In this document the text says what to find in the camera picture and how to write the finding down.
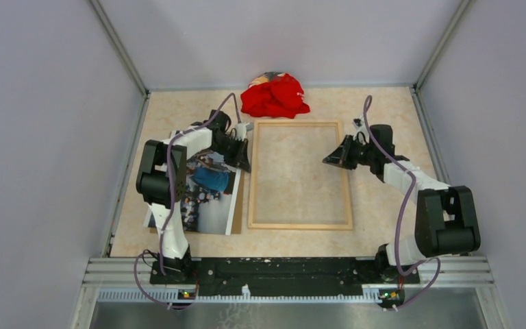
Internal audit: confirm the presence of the red crumpled cloth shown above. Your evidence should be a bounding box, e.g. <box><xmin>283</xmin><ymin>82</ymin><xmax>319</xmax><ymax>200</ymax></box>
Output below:
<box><xmin>240</xmin><ymin>72</ymin><xmax>310</xmax><ymax>119</ymax></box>

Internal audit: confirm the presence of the light wooden picture frame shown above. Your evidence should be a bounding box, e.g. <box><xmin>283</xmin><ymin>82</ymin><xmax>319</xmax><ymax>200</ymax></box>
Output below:
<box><xmin>247</xmin><ymin>119</ymin><xmax>354</xmax><ymax>231</ymax></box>

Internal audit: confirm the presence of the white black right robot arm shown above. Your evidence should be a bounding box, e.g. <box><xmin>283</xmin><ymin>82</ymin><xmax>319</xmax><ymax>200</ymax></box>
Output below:
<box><xmin>323</xmin><ymin>119</ymin><xmax>481</xmax><ymax>282</ymax></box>

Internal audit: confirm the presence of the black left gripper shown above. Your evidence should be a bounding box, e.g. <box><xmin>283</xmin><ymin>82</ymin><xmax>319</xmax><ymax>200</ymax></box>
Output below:
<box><xmin>210</xmin><ymin>136</ymin><xmax>251</xmax><ymax>173</ymax></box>

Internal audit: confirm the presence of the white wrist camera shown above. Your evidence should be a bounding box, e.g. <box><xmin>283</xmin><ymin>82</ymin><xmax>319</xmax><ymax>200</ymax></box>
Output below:
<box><xmin>353</xmin><ymin>118</ymin><xmax>369</xmax><ymax>145</ymax></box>
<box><xmin>234</xmin><ymin>122</ymin><xmax>254</xmax><ymax>141</ymax></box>

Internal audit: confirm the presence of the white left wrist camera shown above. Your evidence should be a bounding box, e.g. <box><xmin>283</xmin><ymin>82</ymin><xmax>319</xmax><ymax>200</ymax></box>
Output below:
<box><xmin>234</xmin><ymin>122</ymin><xmax>254</xmax><ymax>141</ymax></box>

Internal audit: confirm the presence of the printed colour photo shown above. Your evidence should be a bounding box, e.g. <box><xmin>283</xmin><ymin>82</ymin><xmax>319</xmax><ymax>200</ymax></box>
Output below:
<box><xmin>136</xmin><ymin>128</ymin><xmax>250</xmax><ymax>235</ymax></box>

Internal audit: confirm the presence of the brown cardboard backing board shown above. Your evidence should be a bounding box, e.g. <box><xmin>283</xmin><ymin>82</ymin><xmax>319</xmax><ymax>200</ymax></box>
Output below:
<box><xmin>149</xmin><ymin>172</ymin><xmax>246</xmax><ymax>236</ymax></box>

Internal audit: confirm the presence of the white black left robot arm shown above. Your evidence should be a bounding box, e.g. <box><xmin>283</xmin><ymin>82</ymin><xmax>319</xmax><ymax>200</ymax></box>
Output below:
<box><xmin>136</xmin><ymin>110</ymin><xmax>253</xmax><ymax>283</ymax></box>

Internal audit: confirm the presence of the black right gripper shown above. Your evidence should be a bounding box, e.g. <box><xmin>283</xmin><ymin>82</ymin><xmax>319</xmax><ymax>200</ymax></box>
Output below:
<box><xmin>323</xmin><ymin>135</ymin><xmax>376</xmax><ymax>171</ymax></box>

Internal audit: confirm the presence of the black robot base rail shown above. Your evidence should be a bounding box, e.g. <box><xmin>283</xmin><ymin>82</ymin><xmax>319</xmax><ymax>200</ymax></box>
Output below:
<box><xmin>149</xmin><ymin>257</ymin><xmax>399</xmax><ymax>297</ymax></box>

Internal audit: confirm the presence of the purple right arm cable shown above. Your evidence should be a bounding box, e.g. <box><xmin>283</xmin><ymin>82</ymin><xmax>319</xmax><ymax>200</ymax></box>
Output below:
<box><xmin>362</xmin><ymin>95</ymin><xmax>442</xmax><ymax>312</ymax></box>

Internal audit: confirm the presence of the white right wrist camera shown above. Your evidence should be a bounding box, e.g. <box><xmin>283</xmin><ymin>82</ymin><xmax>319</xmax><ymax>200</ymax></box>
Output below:
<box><xmin>353</xmin><ymin>118</ymin><xmax>369</xmax><ymax>145</ymax></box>

